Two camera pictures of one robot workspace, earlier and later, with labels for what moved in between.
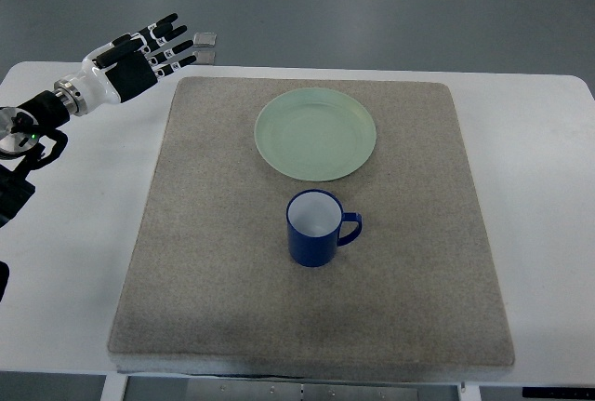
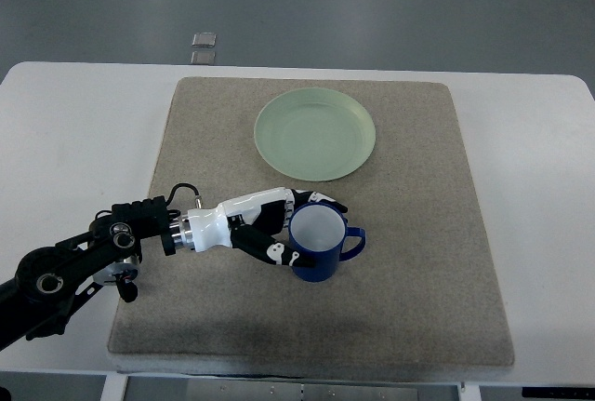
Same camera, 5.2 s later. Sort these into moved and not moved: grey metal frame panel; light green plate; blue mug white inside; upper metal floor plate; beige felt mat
Moved: blue mug white inside
Not moved: light green plate; beige felt mat; grey metal frame panel; upper metal floor plate
